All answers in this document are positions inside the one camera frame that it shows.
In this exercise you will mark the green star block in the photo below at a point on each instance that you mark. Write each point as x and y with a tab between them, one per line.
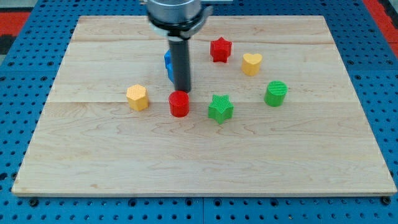
220	109

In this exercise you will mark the blue cube block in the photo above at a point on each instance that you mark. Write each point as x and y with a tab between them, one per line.
168	66

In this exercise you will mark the yellow hexagon block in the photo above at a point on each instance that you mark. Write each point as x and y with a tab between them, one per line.
137	97

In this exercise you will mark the red star block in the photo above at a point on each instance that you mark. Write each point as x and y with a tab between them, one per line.
220	49

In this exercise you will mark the green cylinder block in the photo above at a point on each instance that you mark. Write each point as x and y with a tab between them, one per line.
275	93

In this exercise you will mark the red cylinder block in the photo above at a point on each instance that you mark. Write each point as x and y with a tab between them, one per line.
179	103

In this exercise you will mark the yellow heart block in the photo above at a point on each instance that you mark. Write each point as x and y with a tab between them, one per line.
251	64

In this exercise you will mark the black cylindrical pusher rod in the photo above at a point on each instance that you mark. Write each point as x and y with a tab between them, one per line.
180	61

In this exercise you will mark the light wooden board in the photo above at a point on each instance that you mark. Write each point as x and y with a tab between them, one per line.
90	143

